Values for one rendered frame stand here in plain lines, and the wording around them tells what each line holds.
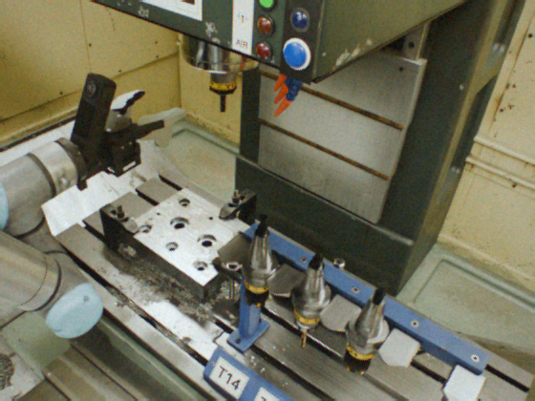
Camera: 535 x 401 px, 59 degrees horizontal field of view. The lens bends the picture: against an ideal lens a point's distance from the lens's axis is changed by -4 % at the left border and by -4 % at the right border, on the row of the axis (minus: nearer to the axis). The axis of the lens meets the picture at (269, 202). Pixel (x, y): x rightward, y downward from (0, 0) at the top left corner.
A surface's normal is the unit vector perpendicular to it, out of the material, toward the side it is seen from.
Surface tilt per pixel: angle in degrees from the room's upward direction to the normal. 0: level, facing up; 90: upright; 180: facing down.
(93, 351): 7
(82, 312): 90
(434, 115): 90
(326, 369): 0
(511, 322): 0
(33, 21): 90
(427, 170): 90
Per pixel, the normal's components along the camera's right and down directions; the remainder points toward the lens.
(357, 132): -0.60, 0.47
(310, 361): 0.07, -0.77
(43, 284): 0.89, 0.14
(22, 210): 0.80, 0.42
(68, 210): 0.38, -0.53
